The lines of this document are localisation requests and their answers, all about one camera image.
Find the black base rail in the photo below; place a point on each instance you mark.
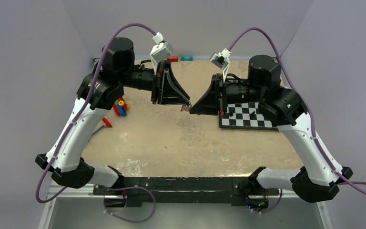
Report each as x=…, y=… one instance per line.
x=236, y=191

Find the teal lego brick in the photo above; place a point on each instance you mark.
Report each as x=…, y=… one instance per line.
x=186, y=58

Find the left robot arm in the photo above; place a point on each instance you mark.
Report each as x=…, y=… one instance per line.
x=95, y=98

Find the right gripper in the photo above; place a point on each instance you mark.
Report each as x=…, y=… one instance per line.
x=208, y=104

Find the red lego brick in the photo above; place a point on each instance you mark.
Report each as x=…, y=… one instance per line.
x=173, y=59

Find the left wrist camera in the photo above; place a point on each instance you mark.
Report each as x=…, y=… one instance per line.
x=160, y=51

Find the chessboard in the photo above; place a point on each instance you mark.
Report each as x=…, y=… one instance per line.
x=238, y=117

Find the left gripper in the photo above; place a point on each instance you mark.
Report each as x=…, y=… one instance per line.
x=166, y=88

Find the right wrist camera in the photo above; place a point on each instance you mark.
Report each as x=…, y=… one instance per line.
x=221, y=60

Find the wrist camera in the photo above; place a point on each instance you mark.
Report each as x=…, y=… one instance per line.
x=160, y=51
x=221, y=60

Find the red grey toy hammer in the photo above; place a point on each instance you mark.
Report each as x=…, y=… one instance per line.
x=104, y=123

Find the colourful toy block vehicle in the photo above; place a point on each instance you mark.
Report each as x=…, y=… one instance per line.
x=120, y=107

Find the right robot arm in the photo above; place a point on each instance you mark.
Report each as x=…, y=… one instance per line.
x=319, y=177

